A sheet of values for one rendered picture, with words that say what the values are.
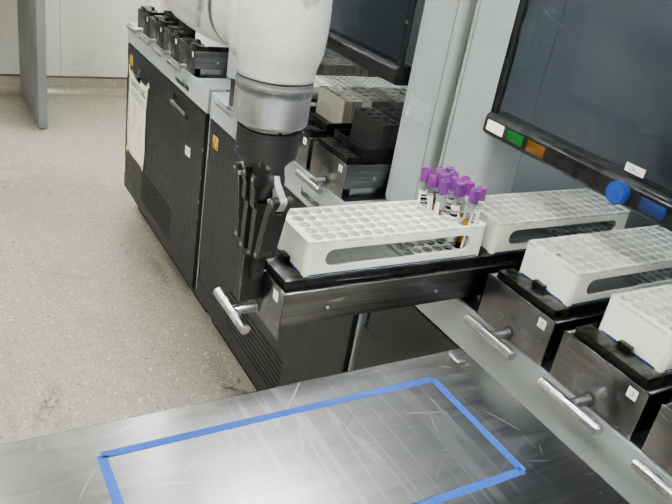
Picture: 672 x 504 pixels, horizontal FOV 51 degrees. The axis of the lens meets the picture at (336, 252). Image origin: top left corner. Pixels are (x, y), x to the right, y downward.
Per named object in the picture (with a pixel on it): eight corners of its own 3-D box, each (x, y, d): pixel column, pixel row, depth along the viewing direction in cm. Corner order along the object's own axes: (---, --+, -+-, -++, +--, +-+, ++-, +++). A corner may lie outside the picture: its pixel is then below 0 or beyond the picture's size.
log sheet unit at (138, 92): (125, 151, 275) (128, 58, 259) (145, 178, 254) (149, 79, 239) (119, 151, 274) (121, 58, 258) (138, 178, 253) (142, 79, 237)
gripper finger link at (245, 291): (264, 249, 92) (266, 251, 92) (258, 295, 95) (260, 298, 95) (242, 251, 91) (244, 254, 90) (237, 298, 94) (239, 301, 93)
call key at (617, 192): (607, 198, 92) (615, 176, 90) (626, 207, 89) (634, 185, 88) (601, 198, 91) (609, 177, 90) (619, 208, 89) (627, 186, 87)
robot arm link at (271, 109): (293, 67, 87) (287, 114, 90) (223, 64, 83) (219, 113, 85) (328, 88, 80) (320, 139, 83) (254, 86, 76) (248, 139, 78)
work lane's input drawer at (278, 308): (571, 246, 136) (586, 202, 132) (629, 281, 125) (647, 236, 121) (207, 292, 99) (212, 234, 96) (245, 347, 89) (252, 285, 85)
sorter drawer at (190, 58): (371, 71, 246) (376, 45, 242) (393, 82, 236) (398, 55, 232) (164, 63, 210) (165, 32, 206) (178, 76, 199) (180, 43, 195)
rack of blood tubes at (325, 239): (439, 232, 114) (447, 197, 111) (478, 262, 106) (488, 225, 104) (269, 250, 99) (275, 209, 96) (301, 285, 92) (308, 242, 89)
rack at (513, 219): (577, 219, 129) (588, 187, 127) (620, 244, 122) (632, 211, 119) (448, 232, 115) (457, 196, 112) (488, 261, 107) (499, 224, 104)
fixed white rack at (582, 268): (647, 258, 118) (660, 224, 116) (698, 288, 111) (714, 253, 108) (514, 278, 104) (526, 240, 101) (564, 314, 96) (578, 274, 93)
